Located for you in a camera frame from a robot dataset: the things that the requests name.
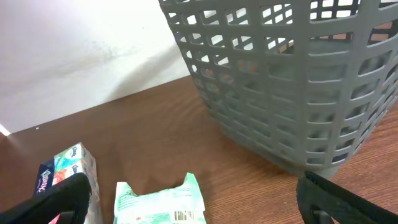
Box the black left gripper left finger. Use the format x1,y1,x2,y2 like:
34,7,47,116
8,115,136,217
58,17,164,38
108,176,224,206
1,173,91,224

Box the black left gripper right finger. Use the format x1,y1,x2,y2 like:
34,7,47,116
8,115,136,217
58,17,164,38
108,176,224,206
296,171,397,224

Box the Kleenex tissue multipack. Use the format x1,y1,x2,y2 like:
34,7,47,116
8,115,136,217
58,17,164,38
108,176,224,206
34,142,103,224

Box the grey plastic basket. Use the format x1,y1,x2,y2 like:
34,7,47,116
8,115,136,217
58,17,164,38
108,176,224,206
159,0,397,178

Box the mint green wipes packet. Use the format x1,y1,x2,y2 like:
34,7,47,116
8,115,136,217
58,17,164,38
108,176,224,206
113,172,206,224

